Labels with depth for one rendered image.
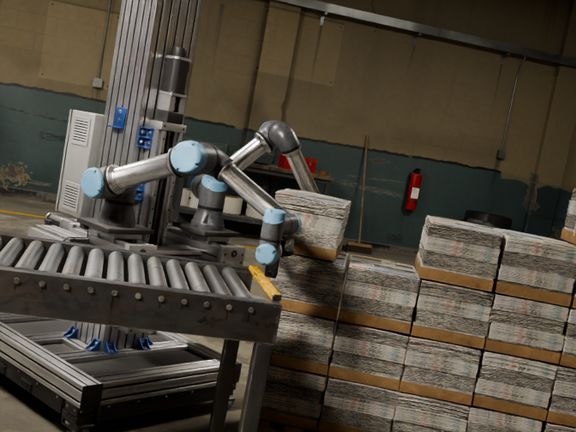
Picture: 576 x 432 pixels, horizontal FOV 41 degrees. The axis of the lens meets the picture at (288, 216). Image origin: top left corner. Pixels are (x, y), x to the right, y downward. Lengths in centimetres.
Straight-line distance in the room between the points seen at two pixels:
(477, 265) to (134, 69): 163
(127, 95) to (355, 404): 160
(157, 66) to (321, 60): 658
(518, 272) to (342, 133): 696
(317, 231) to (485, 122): 771
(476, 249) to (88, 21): 715
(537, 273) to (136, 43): 189
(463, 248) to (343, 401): 78
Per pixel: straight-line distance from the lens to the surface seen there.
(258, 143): 360
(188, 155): 274
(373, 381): 313
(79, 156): 355
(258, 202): 278
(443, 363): 312
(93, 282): 219
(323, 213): 300
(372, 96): 999
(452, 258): 305
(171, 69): 331
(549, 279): 312
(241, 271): 272
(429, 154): 1028
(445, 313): 308
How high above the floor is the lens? 129
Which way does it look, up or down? 6 degrees down
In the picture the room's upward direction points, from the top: 10 degrees clockwise
